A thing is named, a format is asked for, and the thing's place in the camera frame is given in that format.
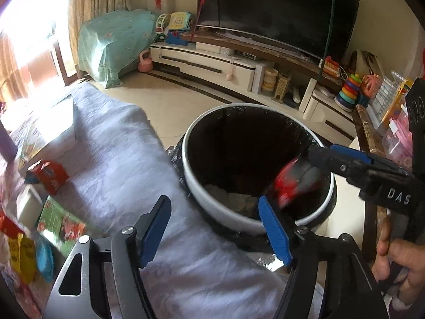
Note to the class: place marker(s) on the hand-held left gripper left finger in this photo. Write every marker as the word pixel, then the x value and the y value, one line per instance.
pixel 154 236

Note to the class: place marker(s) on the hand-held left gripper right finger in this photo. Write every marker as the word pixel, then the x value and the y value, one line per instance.
pixel 274 229

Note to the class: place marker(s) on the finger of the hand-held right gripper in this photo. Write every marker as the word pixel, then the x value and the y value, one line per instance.
pixel 352 154
pixel 332 164

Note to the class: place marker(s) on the red snack packet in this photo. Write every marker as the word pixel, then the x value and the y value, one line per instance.
pixel 289 182

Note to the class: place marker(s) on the white-rimmed trash can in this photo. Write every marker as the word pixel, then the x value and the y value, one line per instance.
pixel 199 189

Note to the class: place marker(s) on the person's right hand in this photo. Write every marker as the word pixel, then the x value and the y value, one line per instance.
pixel 411 262

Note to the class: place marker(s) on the clear plastic organizer box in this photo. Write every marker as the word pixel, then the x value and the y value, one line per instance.
pixel 390 113

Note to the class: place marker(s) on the pale purple tablecloth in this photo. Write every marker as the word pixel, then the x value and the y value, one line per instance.
pixel 132 172

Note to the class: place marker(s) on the orange plastic toy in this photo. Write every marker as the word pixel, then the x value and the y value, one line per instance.
pixel 371 86

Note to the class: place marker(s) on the small wooden toy house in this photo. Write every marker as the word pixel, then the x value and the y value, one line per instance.
pixel 282 89

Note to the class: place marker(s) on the green printed packet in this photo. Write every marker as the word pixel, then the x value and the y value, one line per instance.
pixel 63 222

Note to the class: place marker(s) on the beige bag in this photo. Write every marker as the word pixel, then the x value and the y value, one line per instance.
pixel 363 61

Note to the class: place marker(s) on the stacked round bamboo boxes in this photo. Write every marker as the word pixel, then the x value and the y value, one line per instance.
pixel 270 81

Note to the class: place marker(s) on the blue snack packet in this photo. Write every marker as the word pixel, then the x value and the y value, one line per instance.
pixel 44 261

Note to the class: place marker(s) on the orange snack box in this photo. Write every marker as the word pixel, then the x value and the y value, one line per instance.
pixel 49 176

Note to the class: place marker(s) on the white small box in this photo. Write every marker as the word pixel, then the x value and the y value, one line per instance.
pixel 30 202

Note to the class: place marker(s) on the yellow snack packet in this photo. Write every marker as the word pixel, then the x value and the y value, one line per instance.
pixel 23 256

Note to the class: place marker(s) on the green pole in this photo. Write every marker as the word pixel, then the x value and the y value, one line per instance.
pixel 331 23

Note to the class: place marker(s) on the black set-top box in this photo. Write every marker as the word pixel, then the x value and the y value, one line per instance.
pixel 247 55

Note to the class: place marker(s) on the stack of books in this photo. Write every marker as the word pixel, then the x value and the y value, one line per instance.
pixel 36 139

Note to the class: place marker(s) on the white TV cabinet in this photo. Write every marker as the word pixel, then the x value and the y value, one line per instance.
pixel 206 61

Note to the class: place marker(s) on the black television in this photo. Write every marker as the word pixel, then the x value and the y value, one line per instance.
pixel 279 6

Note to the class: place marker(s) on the pink kettlebell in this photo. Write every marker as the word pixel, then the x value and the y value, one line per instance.
pixel 145 63

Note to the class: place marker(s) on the teal cloth cover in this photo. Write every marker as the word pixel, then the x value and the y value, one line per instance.
pixel 113 43

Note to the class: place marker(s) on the blue toy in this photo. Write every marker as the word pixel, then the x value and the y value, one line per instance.
pixel 176 37

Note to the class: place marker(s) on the pink pole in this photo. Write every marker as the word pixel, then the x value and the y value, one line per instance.
pixel 202 0

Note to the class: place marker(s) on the yellow toy phone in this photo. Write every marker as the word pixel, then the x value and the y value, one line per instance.
pixel 179 20

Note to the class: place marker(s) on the white green toy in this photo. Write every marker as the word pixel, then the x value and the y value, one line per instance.
pixel 162 23

